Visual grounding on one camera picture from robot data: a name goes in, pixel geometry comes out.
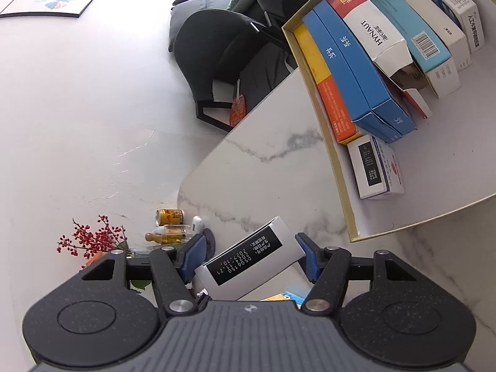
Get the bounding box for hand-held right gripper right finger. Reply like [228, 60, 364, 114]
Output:
[295, 233, 415, 314]

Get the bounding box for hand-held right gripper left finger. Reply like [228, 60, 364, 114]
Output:
[81, 233, 207, 316]

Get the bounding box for long white medicine box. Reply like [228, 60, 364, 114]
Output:
[194, 217, 305, 302]

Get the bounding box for small white medicine box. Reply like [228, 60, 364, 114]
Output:
[347, 135, 405, 200]

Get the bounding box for yellow orange medicine box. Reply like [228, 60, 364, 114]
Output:
[294, 22, 364, 146]

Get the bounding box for tan cardboard box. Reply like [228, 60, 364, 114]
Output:
[282, 0, 496, 243]

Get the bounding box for medicine boxes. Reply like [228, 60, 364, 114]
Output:
[301, 8, 404, 145]

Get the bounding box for white red medicine box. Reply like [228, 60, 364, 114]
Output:
[325, 0, 432, 120]

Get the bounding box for teal white medicine box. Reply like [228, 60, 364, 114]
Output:
[366, 0, 462, 99]

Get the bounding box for white blue medicine box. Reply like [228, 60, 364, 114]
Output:
[401, 0, 486, 53]

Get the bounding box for white marble desktop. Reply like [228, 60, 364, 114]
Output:
[176, 72, 496, 372]

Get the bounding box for small amber glass bottle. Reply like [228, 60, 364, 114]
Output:
[145, 224, 194, 246]

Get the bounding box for gold drink can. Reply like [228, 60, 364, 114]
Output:
[155, 208, 184, 227]

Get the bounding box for colourful small box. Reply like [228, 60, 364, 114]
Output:
[259, 290, 307, 306]

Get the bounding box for glass vase green plant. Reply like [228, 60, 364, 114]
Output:
[116, 240, 150, 293]

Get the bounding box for red berry branch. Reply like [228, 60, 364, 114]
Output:
[57, 214, 129, 258]

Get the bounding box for orange hang tag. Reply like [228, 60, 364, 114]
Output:
[228, 79, 249, 127]

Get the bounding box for black framed wall picture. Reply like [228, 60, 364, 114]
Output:
[0, 0, 103, 19]

